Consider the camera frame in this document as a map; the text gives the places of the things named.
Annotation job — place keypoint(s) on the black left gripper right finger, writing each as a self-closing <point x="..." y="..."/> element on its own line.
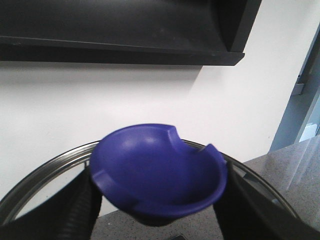
<point x="244" y="214"/>

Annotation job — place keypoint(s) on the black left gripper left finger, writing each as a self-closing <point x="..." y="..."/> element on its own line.
<point x="70" y="214"/>

